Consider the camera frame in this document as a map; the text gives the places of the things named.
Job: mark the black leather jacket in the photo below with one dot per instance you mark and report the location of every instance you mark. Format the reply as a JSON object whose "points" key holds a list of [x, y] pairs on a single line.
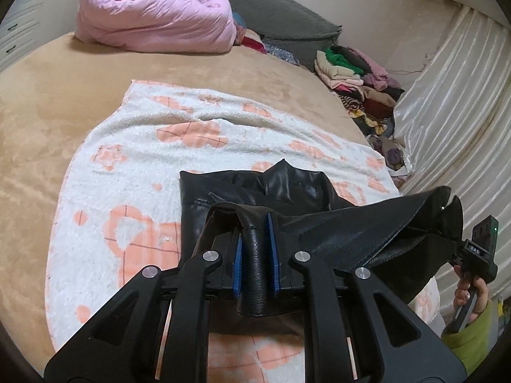
{"points": [[359, 235]]}

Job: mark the teal cloth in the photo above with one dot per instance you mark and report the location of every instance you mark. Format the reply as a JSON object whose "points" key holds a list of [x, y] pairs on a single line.
{"points": [[238, 28]]}

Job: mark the white wardrobe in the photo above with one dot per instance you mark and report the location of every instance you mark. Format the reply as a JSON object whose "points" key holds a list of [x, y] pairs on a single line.
{"points": [[16, 36]]}

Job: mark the grey headboard cushion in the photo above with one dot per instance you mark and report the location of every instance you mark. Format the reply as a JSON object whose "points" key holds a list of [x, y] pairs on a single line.
{"points": [[279, 20]]}

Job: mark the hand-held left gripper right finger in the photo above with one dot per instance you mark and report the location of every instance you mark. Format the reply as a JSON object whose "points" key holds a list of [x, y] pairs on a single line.
{"points": [[275, 259]]}

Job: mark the red cloth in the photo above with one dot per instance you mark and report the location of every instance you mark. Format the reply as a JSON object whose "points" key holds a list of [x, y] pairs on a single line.
{"points": [[253, 44]]}

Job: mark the person's right hand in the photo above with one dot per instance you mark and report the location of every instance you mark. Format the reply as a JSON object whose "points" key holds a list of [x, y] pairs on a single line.
{"points": [[481, 299]]}

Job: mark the white orange printed blanket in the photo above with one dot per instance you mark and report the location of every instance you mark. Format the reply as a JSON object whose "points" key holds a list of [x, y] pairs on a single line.
{"points": [[131, 191]]}

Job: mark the blue patterned cloth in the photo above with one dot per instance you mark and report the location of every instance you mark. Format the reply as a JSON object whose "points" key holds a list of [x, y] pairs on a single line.
{"points": [[281, 55]]}

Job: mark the pink quilt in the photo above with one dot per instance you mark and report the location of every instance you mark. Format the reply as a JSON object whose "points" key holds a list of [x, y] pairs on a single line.
{"points": [[159, 12]]}

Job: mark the pile of mixed clothes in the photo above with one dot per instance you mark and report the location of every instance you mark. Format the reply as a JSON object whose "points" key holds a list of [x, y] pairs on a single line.
{"points": [[359, 87]]}

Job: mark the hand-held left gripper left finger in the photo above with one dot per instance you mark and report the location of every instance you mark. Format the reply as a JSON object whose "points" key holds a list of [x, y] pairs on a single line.
{"points": [[237, 263]]}

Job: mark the white satin curtain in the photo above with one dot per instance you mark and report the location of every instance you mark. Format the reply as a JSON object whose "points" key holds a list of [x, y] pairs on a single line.
{"points": [[451, 127]]}

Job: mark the beige bed sheet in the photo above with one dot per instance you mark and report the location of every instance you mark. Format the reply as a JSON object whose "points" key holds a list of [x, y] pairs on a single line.
{"points": [[60, 99]]}

